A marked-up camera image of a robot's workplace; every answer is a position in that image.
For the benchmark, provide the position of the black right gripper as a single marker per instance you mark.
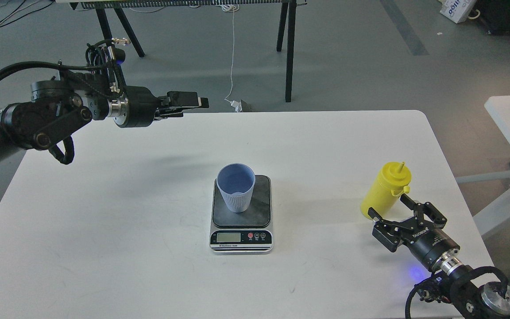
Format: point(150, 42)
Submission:
point(422, 233)

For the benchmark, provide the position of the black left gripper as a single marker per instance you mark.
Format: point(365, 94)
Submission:
point(138, 107)

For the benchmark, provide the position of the yellow squeeze bottle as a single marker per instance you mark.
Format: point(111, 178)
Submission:
point(391, 182)

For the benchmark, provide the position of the blue plastic cup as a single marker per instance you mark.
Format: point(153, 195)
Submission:
point(236, 183)

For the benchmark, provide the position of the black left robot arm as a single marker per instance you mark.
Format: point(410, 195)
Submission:
point(78, 95)

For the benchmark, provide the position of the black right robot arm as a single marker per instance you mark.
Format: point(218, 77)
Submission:
point(477, 293)

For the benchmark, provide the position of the digital kitchen scale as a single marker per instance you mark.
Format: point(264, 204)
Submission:
point(248, 232)

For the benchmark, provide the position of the black trestle table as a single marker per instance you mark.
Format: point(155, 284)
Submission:
point(223, 56)

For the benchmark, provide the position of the white cardboard box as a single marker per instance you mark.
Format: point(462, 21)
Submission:
point(458, 11)

